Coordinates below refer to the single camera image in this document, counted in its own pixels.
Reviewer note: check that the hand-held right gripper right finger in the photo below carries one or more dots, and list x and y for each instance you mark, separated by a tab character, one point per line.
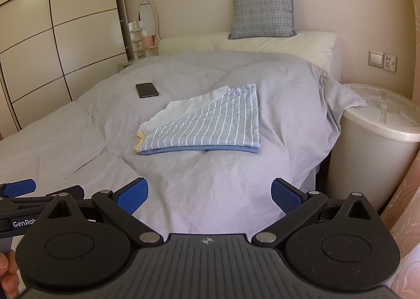
286	195

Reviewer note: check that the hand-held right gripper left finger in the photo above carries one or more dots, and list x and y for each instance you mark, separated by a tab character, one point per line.
131	195

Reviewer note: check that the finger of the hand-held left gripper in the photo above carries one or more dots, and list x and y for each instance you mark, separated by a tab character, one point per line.
19	186
77	191

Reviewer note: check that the grey white-striped t-shirt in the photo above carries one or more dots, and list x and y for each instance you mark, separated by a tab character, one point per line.
213	121

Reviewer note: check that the person's left hand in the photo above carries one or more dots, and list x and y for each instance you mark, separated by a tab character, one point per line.
8	276

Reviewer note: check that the bed with pale cover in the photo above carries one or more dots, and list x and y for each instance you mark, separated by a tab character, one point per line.
213	187

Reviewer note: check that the blue folded garment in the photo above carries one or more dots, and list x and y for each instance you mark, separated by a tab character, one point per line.
197	150

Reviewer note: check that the white lidded bin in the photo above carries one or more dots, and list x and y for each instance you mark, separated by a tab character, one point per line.
367	154

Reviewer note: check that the dark smartphone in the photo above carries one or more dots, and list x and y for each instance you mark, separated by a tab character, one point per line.
147	89

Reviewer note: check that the cream panelled wardrobe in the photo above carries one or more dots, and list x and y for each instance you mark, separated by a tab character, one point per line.
82	39

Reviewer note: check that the beige power socket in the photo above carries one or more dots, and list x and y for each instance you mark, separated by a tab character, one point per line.
390	63

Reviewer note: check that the oval white-framed mirror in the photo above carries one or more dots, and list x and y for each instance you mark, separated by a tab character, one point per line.
147	18

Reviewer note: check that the grey plaid cushion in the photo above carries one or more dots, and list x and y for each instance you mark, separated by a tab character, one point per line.
262	6

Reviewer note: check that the beige wall switch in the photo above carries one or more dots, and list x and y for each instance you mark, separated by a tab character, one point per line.
375	58

